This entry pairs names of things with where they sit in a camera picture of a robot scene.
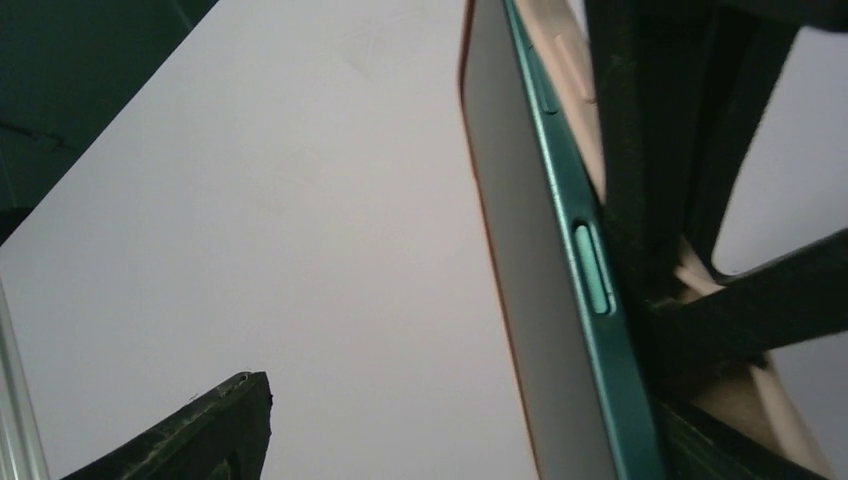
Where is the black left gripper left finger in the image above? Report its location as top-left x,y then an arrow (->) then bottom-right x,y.
67,371 -> 273,479

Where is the phone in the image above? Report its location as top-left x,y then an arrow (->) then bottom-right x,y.
458,1 -> 846,479

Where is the aluminium frame post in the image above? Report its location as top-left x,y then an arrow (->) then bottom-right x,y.
1,290 -> 50,480

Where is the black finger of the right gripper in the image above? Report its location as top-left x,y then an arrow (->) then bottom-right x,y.
585,1 -> 847,378

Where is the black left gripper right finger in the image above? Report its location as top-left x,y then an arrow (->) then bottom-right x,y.
652,395 -> 823,480

